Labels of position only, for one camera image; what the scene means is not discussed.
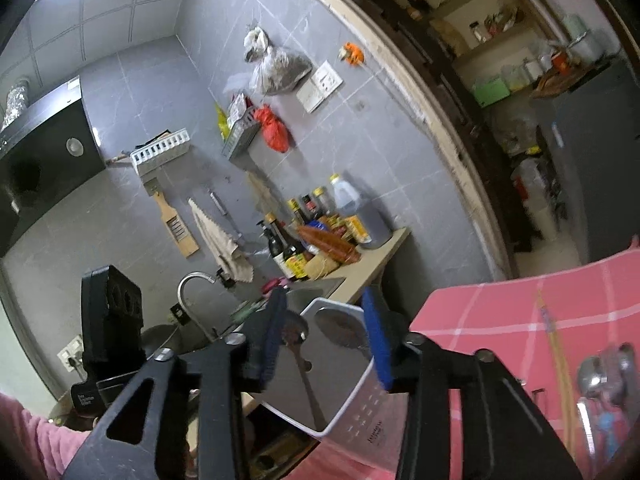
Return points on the chrome faucet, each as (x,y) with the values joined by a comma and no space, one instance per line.
(197,275)

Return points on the orange wall hook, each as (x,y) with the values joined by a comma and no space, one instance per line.
(351,53)

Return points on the row of condiment bottles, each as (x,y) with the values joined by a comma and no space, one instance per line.
(310,205)

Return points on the pale green container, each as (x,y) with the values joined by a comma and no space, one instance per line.
(582,37)

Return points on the green box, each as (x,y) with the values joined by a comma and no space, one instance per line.
(492,91)

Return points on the red plastic bag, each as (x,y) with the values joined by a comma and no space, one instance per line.
(272,130)

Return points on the dark soy sauce bottle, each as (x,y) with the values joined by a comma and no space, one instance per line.
(280,252)

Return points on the white perforated utensil holder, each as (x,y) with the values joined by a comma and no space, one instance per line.
(350,410)

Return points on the wooden door frame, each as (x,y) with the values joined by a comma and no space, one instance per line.
(435,125)

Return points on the white wall rack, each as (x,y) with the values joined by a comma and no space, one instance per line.
(160,152)

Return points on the dark wooden door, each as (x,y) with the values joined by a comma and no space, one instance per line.
(435,55)

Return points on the wooden board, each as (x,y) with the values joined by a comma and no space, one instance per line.
(555,85)

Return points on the grey refrigerator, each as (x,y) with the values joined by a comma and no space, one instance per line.
(600,160)

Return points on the grey wall basket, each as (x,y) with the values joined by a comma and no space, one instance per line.
(242,135)

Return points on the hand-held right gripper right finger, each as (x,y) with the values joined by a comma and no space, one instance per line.
(376,347)

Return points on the wooden grater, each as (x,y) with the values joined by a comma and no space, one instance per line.
(175,225)

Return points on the metal kitchen tool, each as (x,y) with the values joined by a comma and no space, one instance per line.
(217,202)

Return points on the yellow packet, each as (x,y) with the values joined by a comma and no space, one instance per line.
(221,120)

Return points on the white wall outlet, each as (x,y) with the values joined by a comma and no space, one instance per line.
(70,355)

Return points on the red mug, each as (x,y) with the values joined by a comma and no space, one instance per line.
(560,60)

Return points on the yellow chopstick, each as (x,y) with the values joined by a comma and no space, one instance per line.
(556,360)
(549,325)

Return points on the red snack packet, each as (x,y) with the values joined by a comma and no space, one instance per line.
(325,242)

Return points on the pink checked tablecloth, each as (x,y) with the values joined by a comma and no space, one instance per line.
(500,310)

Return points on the white plastic bag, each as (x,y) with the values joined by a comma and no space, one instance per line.
(537,210)

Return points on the pantry wall shelves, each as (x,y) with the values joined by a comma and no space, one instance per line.
(467,53)

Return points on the foil exhaust duct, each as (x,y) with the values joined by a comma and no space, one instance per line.
(15,102)

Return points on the large dark liquid jug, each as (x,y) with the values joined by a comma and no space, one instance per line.
(365,220)

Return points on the clear bag of dried goods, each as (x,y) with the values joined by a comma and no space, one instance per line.
(280,67)

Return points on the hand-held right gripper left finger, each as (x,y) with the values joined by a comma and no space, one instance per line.
(272,342)

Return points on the black range hood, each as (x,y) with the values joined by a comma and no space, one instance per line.
(45,150)

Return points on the person's left forearm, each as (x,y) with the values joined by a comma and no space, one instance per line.
(35,445)

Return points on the beige dish cloth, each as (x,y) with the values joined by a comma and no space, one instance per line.
(220,245)

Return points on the white wall switch panel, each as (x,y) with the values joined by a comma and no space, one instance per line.
(320,85)

